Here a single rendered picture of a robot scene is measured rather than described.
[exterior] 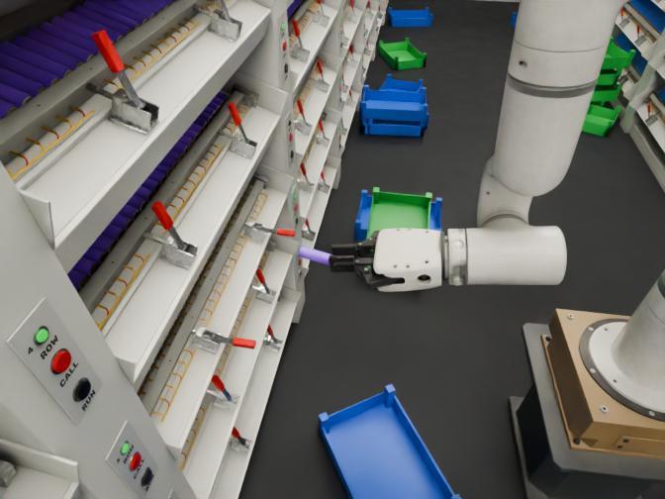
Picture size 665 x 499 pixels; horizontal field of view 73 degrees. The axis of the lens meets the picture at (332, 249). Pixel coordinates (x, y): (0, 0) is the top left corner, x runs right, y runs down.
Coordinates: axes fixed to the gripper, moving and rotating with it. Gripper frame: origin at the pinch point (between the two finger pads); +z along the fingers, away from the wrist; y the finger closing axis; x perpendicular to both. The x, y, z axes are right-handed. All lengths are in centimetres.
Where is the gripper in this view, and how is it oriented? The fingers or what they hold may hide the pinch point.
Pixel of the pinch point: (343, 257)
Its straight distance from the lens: 71.6
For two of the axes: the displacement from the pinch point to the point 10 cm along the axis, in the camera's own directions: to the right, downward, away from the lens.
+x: -1.7, -7.4, -6.5
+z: -9.7, 0.2, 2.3
